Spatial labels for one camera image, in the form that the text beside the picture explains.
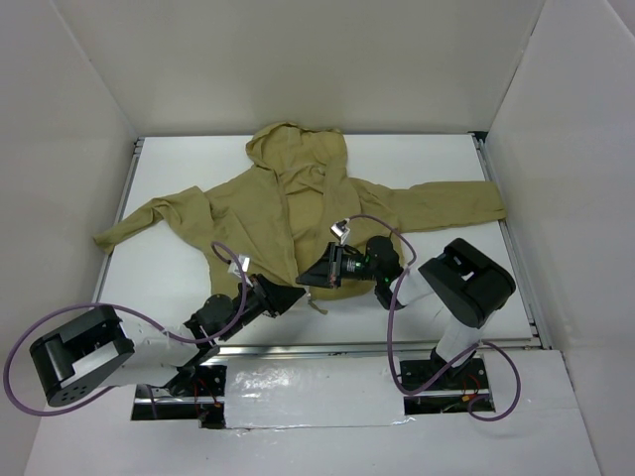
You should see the khaki hooded zip jacket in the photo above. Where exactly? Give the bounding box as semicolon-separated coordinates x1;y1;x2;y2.
93;123;506;295

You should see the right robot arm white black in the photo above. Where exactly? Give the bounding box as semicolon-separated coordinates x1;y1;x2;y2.
297;236;516;388

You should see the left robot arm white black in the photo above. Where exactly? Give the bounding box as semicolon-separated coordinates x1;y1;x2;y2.
30;274;306;408

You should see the white foil covered panel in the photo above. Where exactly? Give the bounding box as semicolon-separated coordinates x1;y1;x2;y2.
224;357;405;429

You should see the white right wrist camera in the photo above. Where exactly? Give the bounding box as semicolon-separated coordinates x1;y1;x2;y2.
330;218;350;246

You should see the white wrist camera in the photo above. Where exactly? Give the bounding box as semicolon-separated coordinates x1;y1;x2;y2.
227;254;251;280
330;218;350;246

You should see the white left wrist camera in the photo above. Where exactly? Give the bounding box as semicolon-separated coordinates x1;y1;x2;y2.
227;254;251;280

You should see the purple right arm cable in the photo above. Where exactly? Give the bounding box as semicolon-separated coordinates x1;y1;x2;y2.
346;213;521;422

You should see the aluminium table frame rail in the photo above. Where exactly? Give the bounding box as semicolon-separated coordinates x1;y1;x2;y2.
73;129;553;363

